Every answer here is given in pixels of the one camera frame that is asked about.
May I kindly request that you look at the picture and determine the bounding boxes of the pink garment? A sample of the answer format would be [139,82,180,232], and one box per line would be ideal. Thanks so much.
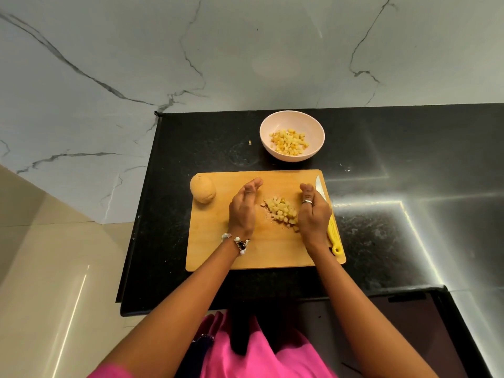
[87,311,327,378]

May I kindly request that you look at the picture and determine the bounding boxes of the wooden cutting board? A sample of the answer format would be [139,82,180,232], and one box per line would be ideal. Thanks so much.
[185,169,347,272]

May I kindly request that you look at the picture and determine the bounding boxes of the person's right forearm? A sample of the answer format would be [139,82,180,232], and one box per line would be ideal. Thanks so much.
[305,243,439,378]

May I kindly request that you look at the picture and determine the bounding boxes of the pearl bead bracelet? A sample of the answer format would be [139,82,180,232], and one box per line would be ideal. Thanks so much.
[221,233,251,255]

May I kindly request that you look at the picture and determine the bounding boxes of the yellow handled white knife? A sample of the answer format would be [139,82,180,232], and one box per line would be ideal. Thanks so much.
[315,176,342,256]

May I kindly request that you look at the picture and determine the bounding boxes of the person's right hand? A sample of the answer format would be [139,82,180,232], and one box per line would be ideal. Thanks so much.
[297,183,334,251]

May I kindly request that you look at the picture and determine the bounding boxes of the whole peeled potato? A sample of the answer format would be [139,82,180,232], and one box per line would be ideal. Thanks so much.
[190,174,217,204]

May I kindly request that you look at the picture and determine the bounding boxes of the person's left hand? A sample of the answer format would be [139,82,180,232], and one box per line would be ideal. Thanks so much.
[228,177,264,243]

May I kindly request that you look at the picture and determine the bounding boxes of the diced potato heap in bowl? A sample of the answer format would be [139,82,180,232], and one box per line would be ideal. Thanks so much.
[269,129,309,156]

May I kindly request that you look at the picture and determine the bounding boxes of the pile of diced potato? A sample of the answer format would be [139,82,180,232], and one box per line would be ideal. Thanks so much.
[260,196,301,233]

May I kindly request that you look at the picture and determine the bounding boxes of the dark cabinet front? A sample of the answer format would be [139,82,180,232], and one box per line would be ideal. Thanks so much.
[295,290,471,378]

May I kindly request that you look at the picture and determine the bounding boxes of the person's left forearm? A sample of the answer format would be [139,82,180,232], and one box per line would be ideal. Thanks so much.
[88,237,253,378]

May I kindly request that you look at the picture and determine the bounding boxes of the pink bowl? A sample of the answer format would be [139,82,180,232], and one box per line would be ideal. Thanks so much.
[259,110,326,163]

